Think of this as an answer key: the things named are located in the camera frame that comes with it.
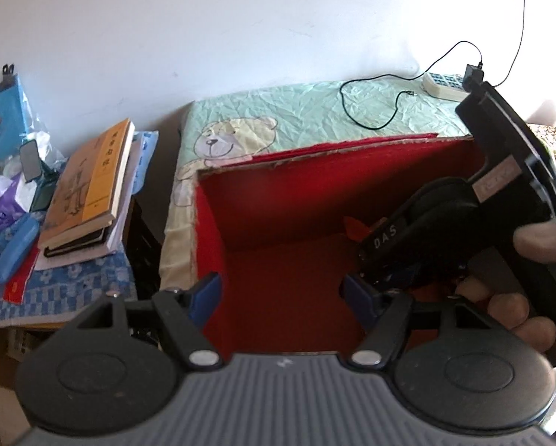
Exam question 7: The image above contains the blue glasses case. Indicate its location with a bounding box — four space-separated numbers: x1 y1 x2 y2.
0 216 42 285

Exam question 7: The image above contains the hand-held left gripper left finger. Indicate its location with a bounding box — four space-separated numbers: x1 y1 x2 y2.
71 272 225 373

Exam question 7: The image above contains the white power strip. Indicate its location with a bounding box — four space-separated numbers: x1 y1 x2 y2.
422 72 469 102

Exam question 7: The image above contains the yellow cover book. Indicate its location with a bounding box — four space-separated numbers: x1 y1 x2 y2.
42 118 136 249

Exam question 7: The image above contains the blue checkered cloth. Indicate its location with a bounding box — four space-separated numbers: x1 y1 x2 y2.
0 239 140 332

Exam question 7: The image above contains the red booklet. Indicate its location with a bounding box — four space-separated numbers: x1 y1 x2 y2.
1 246 42 306

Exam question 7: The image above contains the red snack packet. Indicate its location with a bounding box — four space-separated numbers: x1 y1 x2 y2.
344 216 372 243

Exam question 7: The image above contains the thin black charging cable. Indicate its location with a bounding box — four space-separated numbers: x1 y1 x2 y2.
340 41 484 131

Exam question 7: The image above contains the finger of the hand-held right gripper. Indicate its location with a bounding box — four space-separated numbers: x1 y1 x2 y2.
357 177 492 290

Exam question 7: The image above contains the red cardboard box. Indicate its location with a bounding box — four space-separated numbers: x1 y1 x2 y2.
195 132 490 356

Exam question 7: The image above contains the black charger adapter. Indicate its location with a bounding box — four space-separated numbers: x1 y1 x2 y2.
464 62 486 90

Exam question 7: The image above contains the black phone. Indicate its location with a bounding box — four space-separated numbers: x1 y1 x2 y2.
19 141 44 183

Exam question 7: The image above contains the purple tissue pack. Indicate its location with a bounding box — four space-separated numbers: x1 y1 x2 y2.
0 174 33 234

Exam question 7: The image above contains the black notebook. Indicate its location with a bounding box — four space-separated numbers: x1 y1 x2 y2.
43 225 117 259

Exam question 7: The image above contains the thin grey cable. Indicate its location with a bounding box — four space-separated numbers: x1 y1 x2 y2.
495 0 530 87

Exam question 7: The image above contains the person's right hand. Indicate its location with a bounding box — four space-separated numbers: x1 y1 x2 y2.
458 216 556 354

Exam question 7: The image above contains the bear print bed sheet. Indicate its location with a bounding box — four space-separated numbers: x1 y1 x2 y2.
159 79 475 290

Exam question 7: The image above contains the blue plastic bag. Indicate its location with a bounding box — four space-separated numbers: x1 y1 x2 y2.
0 74 52 187

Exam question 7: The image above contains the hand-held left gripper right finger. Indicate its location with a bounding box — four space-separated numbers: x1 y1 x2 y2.
340 272 497 373

